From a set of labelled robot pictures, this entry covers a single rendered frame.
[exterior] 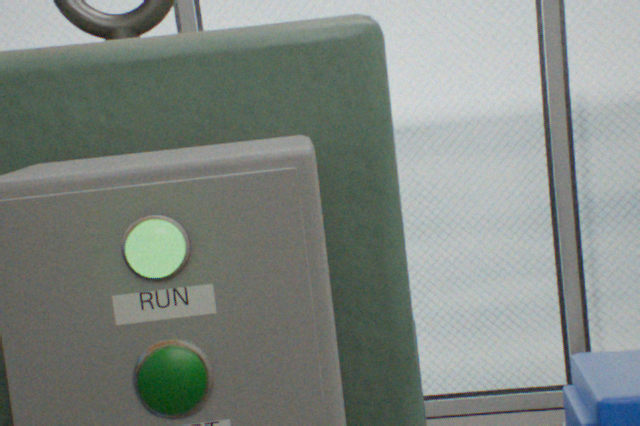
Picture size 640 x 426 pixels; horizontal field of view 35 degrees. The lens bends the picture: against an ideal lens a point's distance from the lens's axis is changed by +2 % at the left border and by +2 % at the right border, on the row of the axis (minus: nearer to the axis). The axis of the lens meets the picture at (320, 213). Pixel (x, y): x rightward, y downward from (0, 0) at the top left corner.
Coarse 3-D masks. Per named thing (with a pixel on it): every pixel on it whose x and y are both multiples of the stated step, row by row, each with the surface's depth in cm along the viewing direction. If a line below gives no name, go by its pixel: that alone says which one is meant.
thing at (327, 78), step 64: (0, 64) 35; (64, 64) 35; (128, 64) 35; (192, 64) 35; (256, 64) 35; (320, 64) 35; (384, 64) 35; (0, 128) 35; (64, 128) 35; (128, 128) 35; (192, 128) 35; (256, 128) 35; (320, 128) 35; (384, 128) 35; (320, 192) 36; (384, 192) 36; (384, 256) 36; (384, 320) 36; (0, 384) 36; (384, 384) 37
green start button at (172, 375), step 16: (144, 352) 30; (160, 352) 29; (176, 352) 29; (192, 352) 30; (144, 368) 29; (160, 368) 29; (176, 368) 29; (192, 368) 29; (208, 368) 30; (144, 384) 29; (160, 384) 29; (176, 384) 29; (192, 384) 29; (208, 384) 30; (144, 400) 30; (160, 400) 29; (176, 400) 30; (192, 400) 30; (176, 416) 30
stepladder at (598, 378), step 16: (592, 352) 112; (608, 352) 111; (624, 352) 111; (576, 368) 109; (592, 368) 106; (608, 368) 106; (624, 368) 105; (576, 384) 109; (592, 384) 102; (608, 384) 101; (624, 384) 101; (576, 400) 106; (592, 400) 100; (608, 400) 97; (624, 400) 97; (576, 416) 103; (592, 416) 101; (608, 416) 97; (624, 416) 97
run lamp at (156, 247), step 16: (144, 224) 29; (160, 224) 29; (176, 224) 29; (128, 240) 29; (144, 240) 29; (160, 240) 29; (176, 240) 29; (128, 256) 29; (144, 256) 29; (160, 256) 29; (176, 256) 29; (144, 272) 29; (160, 272) 29; (176, 272) 29
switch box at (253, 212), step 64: (0, 192) 29; (64, 192) 29; (128, 192) 29; (192, 192) 29; (256, 192) 29; (0, 256) 30; (64, 256) 29; (192, 256) 30; (256, 256) 30; (320, 256) 30; (0, 320) 30; (64, 320) 30; (192, 320) 30; (256, 320) 30; (320, 320) 30; (64, 384) 30; (128, 384) 30; (256, 384) 30; (320, 384) 30
